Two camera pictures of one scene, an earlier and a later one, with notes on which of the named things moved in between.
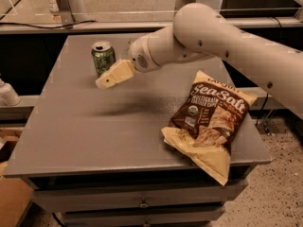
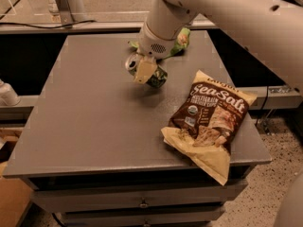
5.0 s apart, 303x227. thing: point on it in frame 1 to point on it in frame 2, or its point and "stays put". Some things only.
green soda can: [103, 56] to [157, 79]
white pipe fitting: [8, 97] stays put
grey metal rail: [126, 26] stays put
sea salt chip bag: [204, 123] stays put
